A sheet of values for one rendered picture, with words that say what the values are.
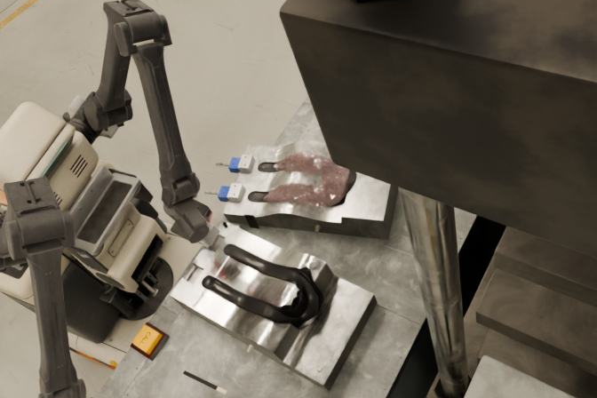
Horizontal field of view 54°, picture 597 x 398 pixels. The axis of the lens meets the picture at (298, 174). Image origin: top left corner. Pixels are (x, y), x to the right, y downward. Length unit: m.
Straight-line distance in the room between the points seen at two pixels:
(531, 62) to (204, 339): 1.44
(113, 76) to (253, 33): 2.21
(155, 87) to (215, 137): 1.86
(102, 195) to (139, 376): 0.51
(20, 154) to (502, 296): 1.13
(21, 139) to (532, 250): 1.19
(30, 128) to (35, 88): 2.61
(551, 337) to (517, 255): 0.26
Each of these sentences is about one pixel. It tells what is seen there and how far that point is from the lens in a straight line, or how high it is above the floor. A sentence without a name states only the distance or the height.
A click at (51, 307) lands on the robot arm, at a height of 1.37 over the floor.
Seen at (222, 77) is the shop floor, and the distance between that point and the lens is 3.47.
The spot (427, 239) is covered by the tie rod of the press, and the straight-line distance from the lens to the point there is 0.73.
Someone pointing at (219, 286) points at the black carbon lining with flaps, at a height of 0.88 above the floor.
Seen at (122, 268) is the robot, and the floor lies 0.80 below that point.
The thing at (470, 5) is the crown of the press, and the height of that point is 2.00.
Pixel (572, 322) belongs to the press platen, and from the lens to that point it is 1.06.
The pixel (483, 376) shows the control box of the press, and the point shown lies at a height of 1.47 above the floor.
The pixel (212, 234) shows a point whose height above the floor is 0.96.
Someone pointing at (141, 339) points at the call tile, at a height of 0.84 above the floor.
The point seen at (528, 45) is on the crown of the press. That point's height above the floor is 2.01.
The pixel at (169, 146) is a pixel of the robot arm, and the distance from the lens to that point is 1.38.
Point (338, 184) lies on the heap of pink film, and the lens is 1.68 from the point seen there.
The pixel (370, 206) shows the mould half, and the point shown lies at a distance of 1.61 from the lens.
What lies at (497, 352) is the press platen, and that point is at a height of 1.04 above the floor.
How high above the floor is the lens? 2.27
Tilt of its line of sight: 52 degrees down
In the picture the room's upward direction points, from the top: 24 degrees counter-clockwise
